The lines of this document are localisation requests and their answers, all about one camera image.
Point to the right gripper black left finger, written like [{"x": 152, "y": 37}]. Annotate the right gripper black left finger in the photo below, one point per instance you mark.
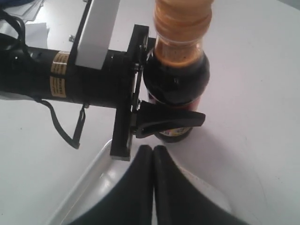
[{"x": 130, "y": 202}]

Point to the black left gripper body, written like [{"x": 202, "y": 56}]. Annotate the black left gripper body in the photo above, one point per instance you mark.
[{"x": 113, "y": 86}]

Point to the white paper sheets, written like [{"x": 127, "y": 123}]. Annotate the white paper sheets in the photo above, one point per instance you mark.
[{"x": 50, "y": 24}]

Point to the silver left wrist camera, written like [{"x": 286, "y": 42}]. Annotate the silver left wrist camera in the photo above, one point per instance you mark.
[{"x": 94, "y": 33}]

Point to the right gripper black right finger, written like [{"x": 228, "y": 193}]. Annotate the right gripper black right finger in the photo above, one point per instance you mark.
[{"x": 178, "y": 202}]

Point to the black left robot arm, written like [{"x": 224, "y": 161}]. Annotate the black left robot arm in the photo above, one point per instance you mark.
[{"x": 41, "y": 75}]

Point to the dark soy sauce bottle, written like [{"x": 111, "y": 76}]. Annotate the dark soy sauce bottle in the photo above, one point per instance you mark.
[{"x": 177, "y": 70}]

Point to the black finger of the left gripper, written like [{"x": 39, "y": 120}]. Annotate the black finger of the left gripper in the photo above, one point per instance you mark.
[{"x": 155, "y": 118}]

